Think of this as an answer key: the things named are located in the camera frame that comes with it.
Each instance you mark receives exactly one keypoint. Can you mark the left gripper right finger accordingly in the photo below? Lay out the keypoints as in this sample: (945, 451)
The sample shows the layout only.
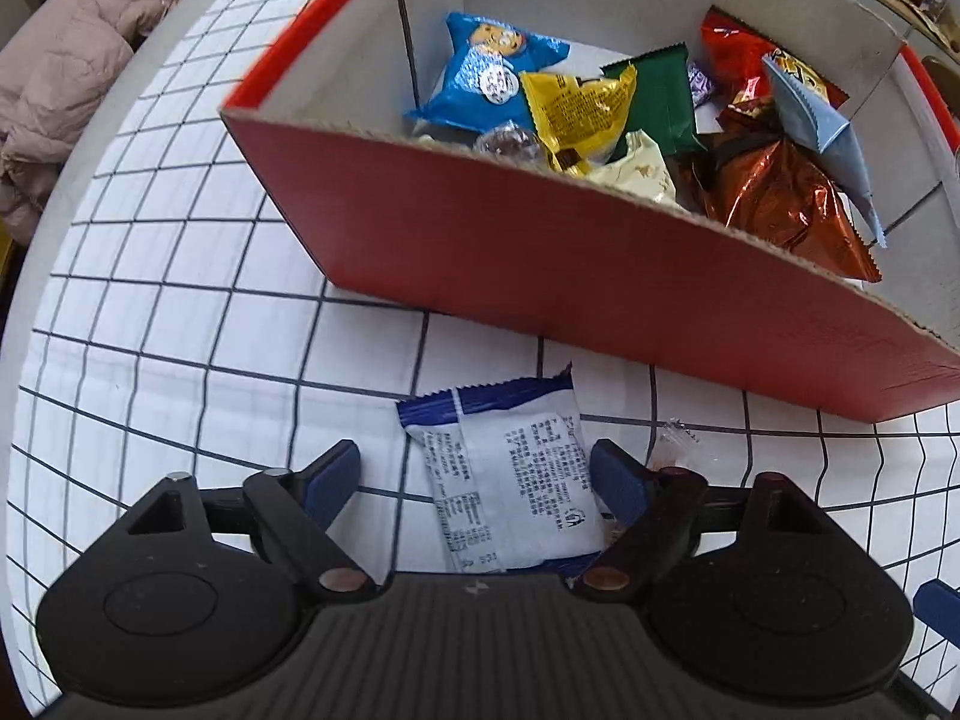
(656, 510)

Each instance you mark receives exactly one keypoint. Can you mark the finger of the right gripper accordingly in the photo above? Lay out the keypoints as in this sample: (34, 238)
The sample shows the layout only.
(938, 605)

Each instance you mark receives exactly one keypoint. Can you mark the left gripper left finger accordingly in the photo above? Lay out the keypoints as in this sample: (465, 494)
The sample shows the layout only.
(293, 512)

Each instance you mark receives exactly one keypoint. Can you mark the white blue snack packet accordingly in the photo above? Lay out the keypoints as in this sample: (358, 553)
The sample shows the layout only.
(509, 475)

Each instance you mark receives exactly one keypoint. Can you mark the cream yellow snack packet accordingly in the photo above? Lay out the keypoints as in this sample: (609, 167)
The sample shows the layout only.
(642, 172)

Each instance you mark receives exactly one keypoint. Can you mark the copper foil snack bag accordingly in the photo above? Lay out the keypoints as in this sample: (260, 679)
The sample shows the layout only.
(752, 177)

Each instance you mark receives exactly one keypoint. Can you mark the dark round chocolate candy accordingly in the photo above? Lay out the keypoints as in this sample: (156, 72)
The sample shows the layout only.
(512, 142)

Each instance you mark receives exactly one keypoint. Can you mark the green snack packet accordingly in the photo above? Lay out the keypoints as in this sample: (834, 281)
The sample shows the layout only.
(662, 106)

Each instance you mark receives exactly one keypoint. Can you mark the light blue snack packet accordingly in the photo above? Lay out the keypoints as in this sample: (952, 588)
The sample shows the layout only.
(814, 123)

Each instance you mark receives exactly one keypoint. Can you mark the purple candy wrapper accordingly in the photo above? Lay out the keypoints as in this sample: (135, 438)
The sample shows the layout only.
(700, 85)

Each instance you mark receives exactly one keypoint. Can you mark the blue cookie snack packet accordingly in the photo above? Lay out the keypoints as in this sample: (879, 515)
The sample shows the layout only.
(481, 87)

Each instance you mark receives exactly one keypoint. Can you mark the red yellow chip bag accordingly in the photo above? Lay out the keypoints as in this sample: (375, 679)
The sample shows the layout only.
(736, 52)

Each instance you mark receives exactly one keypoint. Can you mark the white checkered tablecloth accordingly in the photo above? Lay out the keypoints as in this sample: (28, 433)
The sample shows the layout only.
(168, 320)

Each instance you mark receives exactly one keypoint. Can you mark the red white cardboard box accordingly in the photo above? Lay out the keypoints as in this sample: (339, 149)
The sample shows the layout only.
(323, 119)

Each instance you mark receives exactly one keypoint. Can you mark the pink padded jacket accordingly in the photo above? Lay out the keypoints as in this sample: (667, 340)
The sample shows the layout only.
(56, 72)

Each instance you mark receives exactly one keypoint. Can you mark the brown wooden chair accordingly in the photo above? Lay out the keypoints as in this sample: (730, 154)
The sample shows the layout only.
(947, 81)

